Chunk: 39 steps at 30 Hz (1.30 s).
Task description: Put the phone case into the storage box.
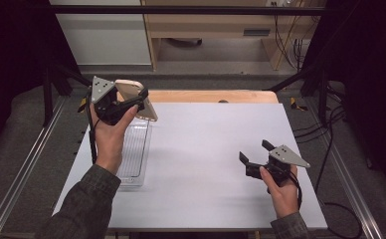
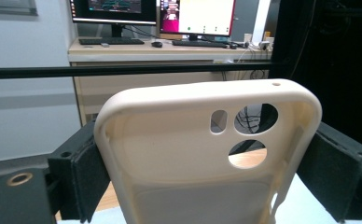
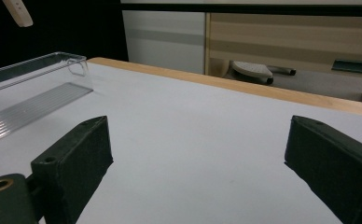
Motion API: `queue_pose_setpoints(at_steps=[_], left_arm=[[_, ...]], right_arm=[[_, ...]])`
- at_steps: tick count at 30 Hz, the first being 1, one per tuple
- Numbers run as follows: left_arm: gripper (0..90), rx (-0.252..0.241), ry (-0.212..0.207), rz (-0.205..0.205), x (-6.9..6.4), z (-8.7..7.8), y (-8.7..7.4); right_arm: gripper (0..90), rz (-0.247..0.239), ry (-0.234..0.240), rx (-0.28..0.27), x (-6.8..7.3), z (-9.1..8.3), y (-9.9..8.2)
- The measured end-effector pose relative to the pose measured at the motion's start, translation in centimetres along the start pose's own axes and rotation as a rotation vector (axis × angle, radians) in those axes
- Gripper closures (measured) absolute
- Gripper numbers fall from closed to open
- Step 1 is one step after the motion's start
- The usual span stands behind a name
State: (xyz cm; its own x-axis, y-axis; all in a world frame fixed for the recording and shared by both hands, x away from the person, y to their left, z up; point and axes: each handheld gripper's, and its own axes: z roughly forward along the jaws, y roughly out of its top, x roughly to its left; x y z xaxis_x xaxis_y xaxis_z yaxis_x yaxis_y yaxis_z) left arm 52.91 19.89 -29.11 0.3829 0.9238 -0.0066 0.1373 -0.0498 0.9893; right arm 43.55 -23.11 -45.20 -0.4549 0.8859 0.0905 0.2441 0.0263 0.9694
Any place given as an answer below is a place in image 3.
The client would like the wooden table board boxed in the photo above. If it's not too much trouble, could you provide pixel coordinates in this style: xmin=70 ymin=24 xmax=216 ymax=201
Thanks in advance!
xmin=87 ymin=56 xmax=362 ymax=119

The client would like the black curtain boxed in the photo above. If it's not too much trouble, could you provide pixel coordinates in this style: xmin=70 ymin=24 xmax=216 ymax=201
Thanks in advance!
xmin=0 ymin=0 xmax=130 ymax=73

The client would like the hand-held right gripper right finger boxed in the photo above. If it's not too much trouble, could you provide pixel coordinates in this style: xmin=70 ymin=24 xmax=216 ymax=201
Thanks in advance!
xmin=284 ymin=115 xmax=362 ymax=224

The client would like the white cabinet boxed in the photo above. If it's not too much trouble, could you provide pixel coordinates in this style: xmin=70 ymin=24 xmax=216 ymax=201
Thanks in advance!
xmin=121 ymin=9 xmax=207 ymax=76

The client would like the black horizontal frame bar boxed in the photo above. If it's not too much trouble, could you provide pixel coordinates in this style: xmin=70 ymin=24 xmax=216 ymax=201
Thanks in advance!
xmin=119 ymin=2 xmax=362 ymax=18

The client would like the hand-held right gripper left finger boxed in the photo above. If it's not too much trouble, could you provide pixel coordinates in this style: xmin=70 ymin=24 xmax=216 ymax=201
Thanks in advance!
xmin=30 ymin=115 xmax=115 ymax=224

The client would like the clear plastic container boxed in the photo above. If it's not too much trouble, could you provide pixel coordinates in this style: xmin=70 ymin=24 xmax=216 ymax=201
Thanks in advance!
xmin=0 ymin=51 xmax=94 ymax=147

